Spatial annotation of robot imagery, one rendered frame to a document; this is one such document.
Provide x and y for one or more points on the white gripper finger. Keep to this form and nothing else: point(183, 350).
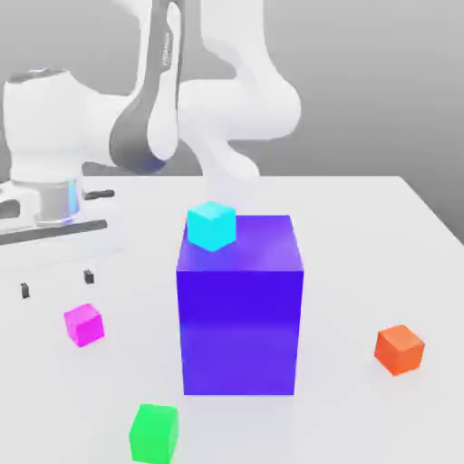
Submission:
point(88, 277)
point(24, 290)

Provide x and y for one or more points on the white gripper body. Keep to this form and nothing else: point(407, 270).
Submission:
point(54, 232)

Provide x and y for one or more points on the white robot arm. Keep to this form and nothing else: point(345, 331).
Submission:
point(224, 108)

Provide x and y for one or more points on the small magenta cube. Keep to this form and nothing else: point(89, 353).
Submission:
point(84, 325)

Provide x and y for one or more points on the small cyan cube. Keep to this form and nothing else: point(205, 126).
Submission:
point(211, 225)

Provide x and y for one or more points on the small green cube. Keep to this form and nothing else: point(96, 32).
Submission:
point(154, 433)

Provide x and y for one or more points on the small orange cube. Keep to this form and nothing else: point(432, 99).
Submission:
point(398, 349)

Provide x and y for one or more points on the large blue box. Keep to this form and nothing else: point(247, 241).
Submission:
point(239, 326)

